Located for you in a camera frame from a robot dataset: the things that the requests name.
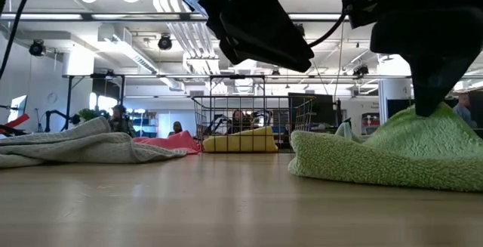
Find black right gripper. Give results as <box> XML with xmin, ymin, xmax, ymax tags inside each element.
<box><xmin>341</xmin><ymin>0</ymin><xmax>483</xmax><ymax>118</ymax></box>

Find lime green microfiber towel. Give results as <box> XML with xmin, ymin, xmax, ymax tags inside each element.
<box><xmin>288</xmin><ymin>102</ymin><xmax>483</xmax><ymax>193</ymax></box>

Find yellow microfiber towel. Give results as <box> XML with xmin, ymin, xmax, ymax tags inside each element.
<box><xmin>202</xmin><ymin>125</ymin><xmax>279</xmax><ymax>153</ymax></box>

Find pale green teal-edged towel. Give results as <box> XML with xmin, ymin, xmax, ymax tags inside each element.
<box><xmin>334</xmin><ymin>122</ymin><xmax>378</xmax><ymax>145</ymax></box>

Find pink microfiber towel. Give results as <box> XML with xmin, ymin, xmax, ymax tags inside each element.
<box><xmin>131</xmin><ymin>129</ymin><xmax>203</xmax><ymax>156</ymax></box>

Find grey waffle-weave towel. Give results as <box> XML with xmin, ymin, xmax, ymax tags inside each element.
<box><xmin>0</xmin><ymin>116</ymin><xmax>189</xmax><ymax>169</ymax></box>

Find person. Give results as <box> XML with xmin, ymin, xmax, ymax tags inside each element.
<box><xmin>225</xmin><ymin>109</ymin><xmax>253</xmax><ymax>135</ymax></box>
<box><xmin>169</xmin><ymin>120</ymin><xmax>186</xmax><ymax>137</ymax></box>
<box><xmin>108</xmin><ymin>104</ymin><xmax>137</xmax><ymax>139</ymax></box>
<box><xmin>451</xmin><ymin>92</ymin><xmax>475</xmax><ymax>128</ymax></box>

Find white building column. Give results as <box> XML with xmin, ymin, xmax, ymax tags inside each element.
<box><xmin>377</xmin><ymin>56</ymin><xmax>413</xmax><ymax>119</ymax></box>

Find black ceiling-mounted fixture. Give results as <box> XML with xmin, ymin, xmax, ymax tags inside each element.
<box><xmin>157</xmin><ymin>34</ymin><xmax>174</xmax><ymax>51</ymax></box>
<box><xmin>352</xmin><ymin>63</ymin><xmax>370</xmax><ymax>77</ymax></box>
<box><xmin>29</xmin><ymin>39</ymin><xmax>47</xmax><ymax>57</ymax></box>

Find black display screen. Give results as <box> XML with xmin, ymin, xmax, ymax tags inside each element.
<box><xmin>288</xmin><ymin>92</ymin><xmax>336</xmax><ymax>125</ymax></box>

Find green background plant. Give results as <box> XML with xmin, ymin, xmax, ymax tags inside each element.
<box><xmin>77</xmin><ymin>107</ymin><xmax>100</xmax><ymax>122</ymax></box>

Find computer monitor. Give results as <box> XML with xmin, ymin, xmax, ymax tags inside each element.
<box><xmin>7</xmin><ymin>94</ymin><xmax>29</xmax><ymax>122</ymax></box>

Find metal wire basket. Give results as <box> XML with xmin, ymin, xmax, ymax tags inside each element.
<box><xmin>191</xmin><ymin>94</ymin><xmax>316</xmax><ymax>153</ymax></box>

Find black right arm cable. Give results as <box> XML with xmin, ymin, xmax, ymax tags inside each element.
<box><xmin>275</xmin><ymin>0</ymin><xmax>350</xmax><ymax>49</ymax></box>

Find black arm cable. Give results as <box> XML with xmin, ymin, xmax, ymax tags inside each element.
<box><xmin>0</xmin><ymin>0</ymin><xmax>42</xmax><ymax>81</ymax></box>
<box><xmin>275</xmin><ymin>0</ymin><xmax>350</xmax><ymax>49</ymax></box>

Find black metal rack frame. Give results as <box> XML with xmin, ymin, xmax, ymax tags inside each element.
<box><xmin>62</xmin><ymin>73</ymin><xmax>128</xmax><ymax>122</ymax></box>

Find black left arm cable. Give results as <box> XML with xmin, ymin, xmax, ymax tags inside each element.
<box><xmin>0</xmin><ymin>0</ymin><xmax>42</xmax><ymax>81</ymax></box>

